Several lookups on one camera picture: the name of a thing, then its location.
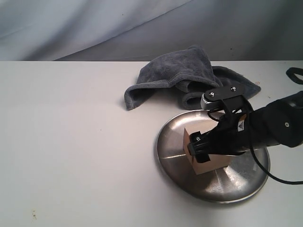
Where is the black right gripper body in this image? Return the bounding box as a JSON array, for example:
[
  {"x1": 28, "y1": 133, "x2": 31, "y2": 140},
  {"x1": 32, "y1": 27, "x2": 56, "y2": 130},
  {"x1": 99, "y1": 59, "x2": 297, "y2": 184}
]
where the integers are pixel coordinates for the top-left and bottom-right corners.
[{"x1": 201, "y1": 113, "x2": 258, "y2": 156}]

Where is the wooden block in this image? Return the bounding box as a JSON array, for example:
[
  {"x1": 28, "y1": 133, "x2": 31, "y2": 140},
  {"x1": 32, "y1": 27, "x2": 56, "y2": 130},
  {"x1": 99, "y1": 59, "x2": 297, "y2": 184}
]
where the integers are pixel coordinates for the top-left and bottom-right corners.
[{"x1": 183, "y1": 126, "x2": 232, "y2": 175}]

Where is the grey fleece towel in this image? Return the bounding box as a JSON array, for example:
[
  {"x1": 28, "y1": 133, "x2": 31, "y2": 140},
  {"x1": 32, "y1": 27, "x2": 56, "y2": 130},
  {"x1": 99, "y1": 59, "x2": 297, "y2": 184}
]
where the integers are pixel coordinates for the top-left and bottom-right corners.
[{"x1": 124, "y1": 45, "x2": 261, "y2": 110}]

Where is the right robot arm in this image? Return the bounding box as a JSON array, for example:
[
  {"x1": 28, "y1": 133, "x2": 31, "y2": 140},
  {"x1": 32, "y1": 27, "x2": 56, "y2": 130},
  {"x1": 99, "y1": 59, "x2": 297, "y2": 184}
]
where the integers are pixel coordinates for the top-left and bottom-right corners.
[{"x1": 187, "y1": 91, "x2": 303, "y2": 163}]

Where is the round steel plate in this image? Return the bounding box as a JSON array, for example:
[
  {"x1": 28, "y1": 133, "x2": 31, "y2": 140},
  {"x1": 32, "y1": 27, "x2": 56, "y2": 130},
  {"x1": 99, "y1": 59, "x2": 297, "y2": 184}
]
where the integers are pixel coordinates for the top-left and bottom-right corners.
[{"x1": 155, "y1": 110, "x2": 268, "y2": 203}]

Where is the white backdrop sheet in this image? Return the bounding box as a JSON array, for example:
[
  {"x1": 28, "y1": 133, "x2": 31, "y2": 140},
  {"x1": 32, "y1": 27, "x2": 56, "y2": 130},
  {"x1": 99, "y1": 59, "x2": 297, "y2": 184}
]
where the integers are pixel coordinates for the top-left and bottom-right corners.
[{"x1": 0, "y1": 0, "x2": 303, "y2": 61}]

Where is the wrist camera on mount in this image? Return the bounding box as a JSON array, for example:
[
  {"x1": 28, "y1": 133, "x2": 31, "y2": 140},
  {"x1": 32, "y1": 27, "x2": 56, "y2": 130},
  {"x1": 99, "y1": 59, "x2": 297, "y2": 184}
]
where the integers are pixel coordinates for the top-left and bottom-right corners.
[{"x1": 200, "y1": 84, "x2": 245, "y2": 115}]

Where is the black cable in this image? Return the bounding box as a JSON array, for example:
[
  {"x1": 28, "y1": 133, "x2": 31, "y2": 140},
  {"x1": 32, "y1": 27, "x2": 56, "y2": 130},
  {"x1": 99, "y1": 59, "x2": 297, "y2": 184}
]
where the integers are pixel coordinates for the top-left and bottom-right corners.
[{"x1": 207, "y1": 67, "x2": 303, "y2": 184}]

